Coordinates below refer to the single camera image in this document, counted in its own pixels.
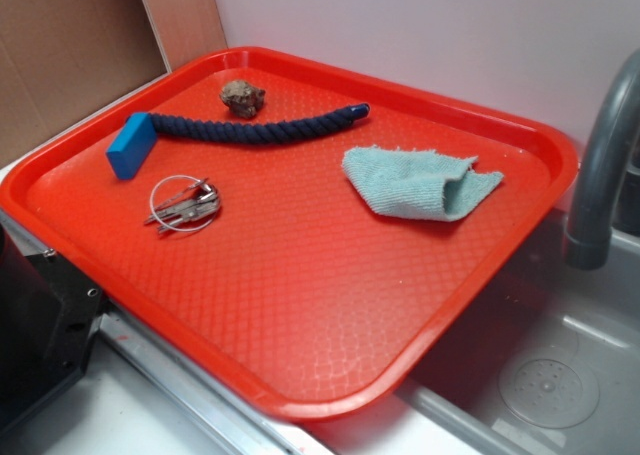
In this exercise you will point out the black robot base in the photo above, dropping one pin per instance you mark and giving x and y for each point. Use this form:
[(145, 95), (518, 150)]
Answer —
[(50, 313)]

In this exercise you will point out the brown rock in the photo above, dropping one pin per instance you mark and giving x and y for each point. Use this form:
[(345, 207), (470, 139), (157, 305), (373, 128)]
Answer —
[(243, 99)]

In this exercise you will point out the red plastic tray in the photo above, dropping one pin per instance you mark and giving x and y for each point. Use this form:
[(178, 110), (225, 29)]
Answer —
[(297, 296)]

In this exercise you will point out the light teal cloth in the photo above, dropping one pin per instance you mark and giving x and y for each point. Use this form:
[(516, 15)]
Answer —
[(418, 185)]

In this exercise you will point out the bunch of metal keys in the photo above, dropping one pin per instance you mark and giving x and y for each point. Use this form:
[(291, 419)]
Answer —
[(190, 210)]

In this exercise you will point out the blue rectangular block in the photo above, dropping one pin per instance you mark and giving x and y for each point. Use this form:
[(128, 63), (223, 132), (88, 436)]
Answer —
[(131, 146)]

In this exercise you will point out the grey curved faucet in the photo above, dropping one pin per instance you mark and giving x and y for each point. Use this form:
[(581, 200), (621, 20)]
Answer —
[(606, 194)]

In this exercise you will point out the grey sink basin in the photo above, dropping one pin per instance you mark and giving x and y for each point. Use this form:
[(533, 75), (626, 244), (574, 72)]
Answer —
[(536, 304)]

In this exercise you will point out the round sink drain cover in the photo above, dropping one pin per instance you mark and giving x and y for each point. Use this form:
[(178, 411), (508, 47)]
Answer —
[(547, 392)]

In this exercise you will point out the brown cardboard panel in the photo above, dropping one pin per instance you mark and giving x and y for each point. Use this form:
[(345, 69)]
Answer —
[(64, 60)]

